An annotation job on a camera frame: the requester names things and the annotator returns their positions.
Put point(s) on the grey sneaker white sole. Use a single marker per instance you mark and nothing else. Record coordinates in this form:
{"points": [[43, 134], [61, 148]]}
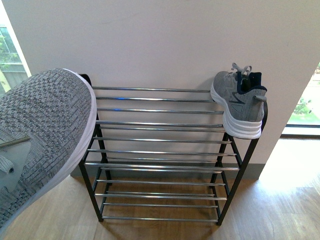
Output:
{"points": [[242, 96]]}

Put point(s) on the black metal shoe rack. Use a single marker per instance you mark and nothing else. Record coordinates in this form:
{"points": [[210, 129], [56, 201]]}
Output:
{"points": [[162, 154]]}

